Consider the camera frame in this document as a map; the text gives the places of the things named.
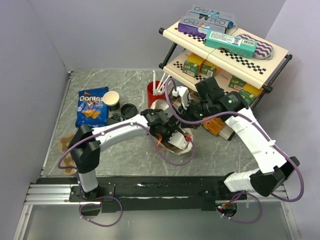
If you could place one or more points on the green yellow box far left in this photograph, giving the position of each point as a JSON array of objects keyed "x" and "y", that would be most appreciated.
[{"x": 192, "y": 65}]

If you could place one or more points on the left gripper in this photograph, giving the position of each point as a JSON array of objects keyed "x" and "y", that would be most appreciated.
[{"x": 175, "y": 130}]

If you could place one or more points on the black coffee cup lid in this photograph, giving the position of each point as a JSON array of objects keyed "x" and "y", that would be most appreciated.
[
  {"x": 114, "y": 119},
  {"x": 128, "y": 111}
]

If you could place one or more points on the green yellow box right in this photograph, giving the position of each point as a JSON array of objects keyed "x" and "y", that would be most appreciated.
[{"x": 250, "y": 93}]

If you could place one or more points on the paper coffee cup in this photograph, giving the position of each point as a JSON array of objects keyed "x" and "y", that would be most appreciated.
[{"x": 112, "y": 100}]

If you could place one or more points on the teal toothpaste box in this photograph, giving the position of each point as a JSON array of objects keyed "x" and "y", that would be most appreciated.
[{"x": 233, "y": 44}]

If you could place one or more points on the green yellow box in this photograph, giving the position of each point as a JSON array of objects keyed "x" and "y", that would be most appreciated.
[
  {"x": 209, "y": 69},
  {"x": 250, "y": 93},
  {"x": 192, "y": 65},
  {"x": 236, "y": 83}
]

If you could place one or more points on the orange snack packet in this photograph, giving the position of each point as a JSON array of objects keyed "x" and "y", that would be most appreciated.
[{"x": 214, "y": 126}]

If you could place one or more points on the brown snack bag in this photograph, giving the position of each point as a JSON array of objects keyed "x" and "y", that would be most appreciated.
[{"x": 195, "y": 96}]

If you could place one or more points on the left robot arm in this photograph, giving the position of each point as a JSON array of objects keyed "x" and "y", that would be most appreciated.
[{"x": 88, "y": 143}]

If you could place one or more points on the red straw holder cup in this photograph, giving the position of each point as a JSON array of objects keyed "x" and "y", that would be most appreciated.
[{"x": 151, "y": 97}]

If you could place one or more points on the blue Doritos chip bag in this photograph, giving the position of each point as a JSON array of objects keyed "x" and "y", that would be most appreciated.
[{"x": 91, "y": 109}]

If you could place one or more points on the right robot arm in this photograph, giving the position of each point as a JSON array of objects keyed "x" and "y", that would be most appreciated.
[{"x": 274, "y": 166}]

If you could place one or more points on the purple toothpaste box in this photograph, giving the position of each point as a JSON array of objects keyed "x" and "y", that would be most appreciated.
[{"x": 201, "y": 27}]

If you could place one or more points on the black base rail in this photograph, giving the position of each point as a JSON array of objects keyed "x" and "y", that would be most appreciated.
[{"x": 132, "y": 193}]

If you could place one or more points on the cream two-tier shelf rack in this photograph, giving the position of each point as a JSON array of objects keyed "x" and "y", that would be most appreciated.
[{"x": 259, "y": 73}]

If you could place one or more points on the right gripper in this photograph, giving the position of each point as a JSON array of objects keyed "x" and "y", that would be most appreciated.
[{"x": 185, "y": 114}]

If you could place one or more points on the blue grey toothpaste box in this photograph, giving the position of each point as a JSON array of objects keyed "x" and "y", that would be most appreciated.
[{"x": 215, "y": 13}]

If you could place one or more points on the purple wavy sleep mask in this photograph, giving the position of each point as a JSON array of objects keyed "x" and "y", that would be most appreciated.
[{"x": 263, "y": 50}]

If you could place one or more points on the white wrapped straws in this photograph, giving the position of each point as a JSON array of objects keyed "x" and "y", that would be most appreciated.
[{"x": 158, "y": 89}]

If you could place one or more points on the brown paper takeout bag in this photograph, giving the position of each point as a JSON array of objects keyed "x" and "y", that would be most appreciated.
[{"x": 162, "y": 105}]

